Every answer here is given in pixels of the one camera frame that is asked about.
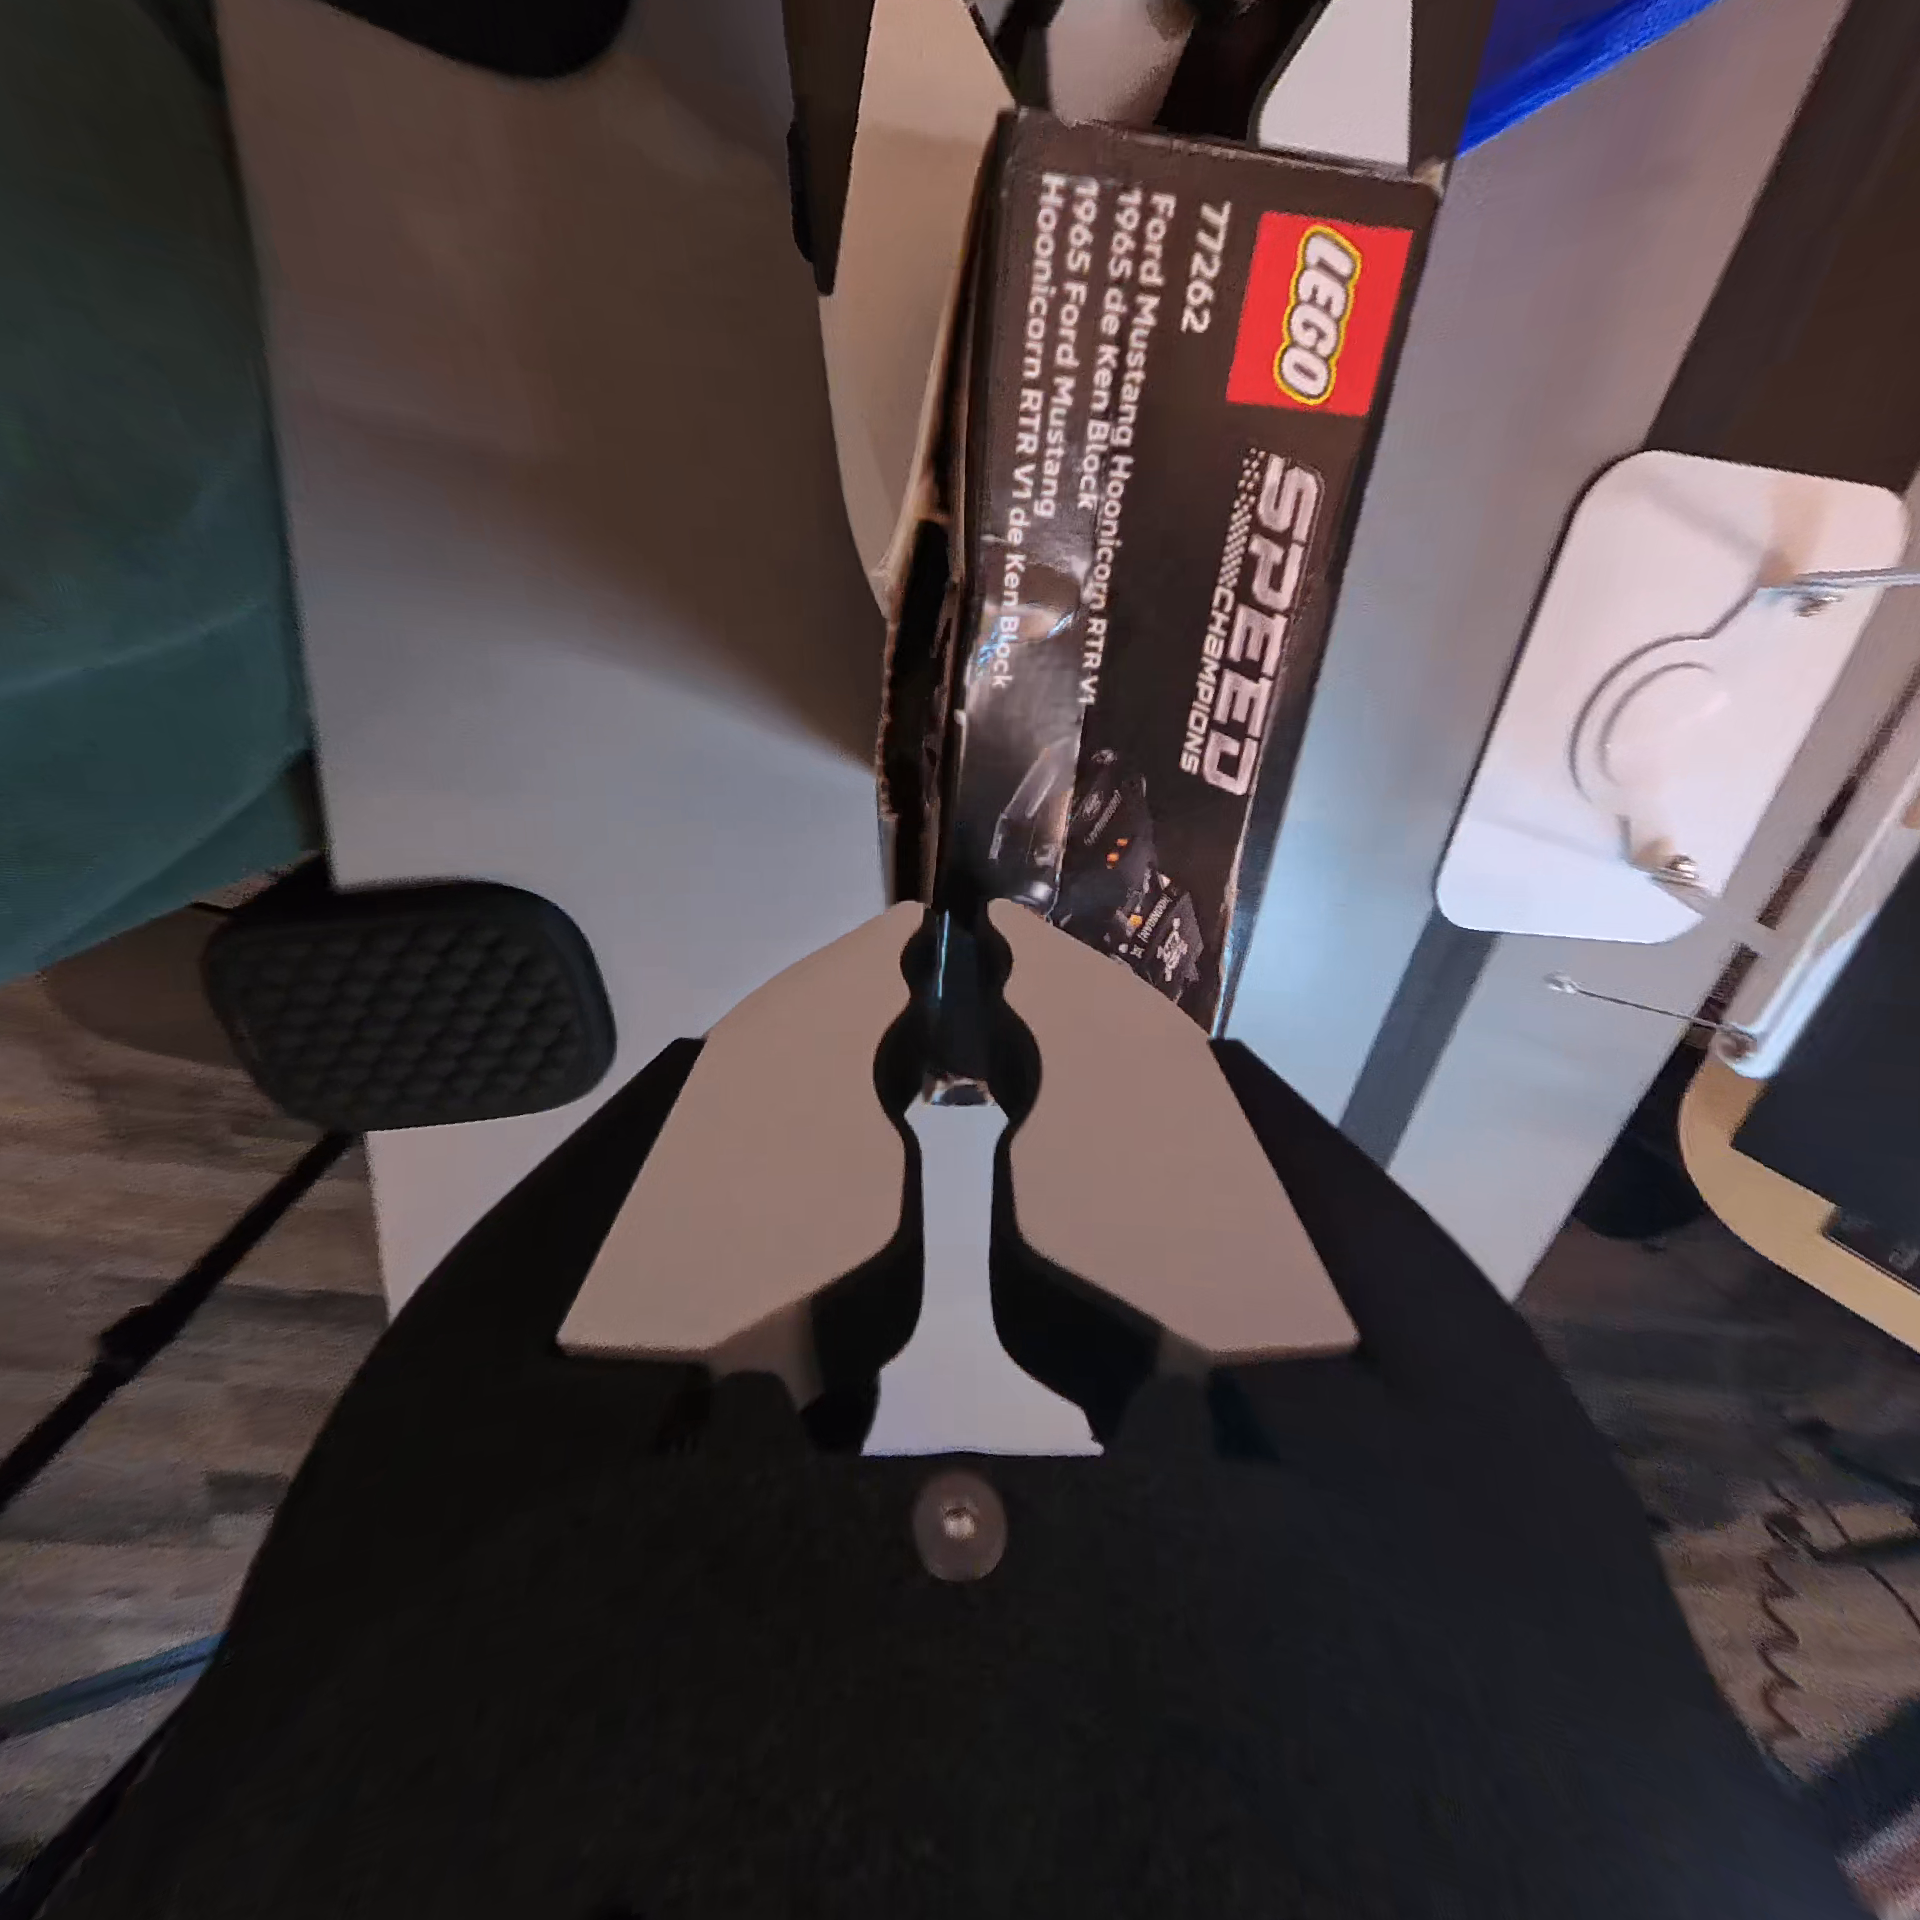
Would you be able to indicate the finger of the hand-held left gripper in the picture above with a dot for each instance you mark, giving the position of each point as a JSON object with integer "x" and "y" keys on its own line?
{"x": 902, "y": 271}
{"x": 1342, "y": 77}

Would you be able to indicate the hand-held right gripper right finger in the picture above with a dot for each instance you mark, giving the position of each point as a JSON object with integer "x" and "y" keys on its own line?
{"x": 1185, "y": 1185}

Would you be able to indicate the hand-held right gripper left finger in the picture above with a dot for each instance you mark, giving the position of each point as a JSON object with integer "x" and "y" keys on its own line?
{"x": 721, "y": 1170}

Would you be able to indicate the black lego car box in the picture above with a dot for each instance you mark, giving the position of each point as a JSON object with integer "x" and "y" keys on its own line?
{"x": 1172, "y": 600}

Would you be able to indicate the large blue plastic bin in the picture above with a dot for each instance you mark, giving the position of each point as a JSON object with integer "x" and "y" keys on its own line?
{"x": 1590, "y": 54}

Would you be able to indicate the black textured rubber pad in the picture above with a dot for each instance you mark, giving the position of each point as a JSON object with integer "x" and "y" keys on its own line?
{"x": 405, "y": 1005}

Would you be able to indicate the wood framed black board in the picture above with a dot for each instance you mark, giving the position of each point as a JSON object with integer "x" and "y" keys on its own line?
{"x": 1725, "y": 1185}

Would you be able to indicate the white desk lamp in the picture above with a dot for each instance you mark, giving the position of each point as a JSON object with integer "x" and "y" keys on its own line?
{"x": 1547, "y": 751}

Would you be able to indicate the teal cloth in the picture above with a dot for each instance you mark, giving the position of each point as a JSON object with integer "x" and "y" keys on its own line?
{"x": 137, "y": 523}

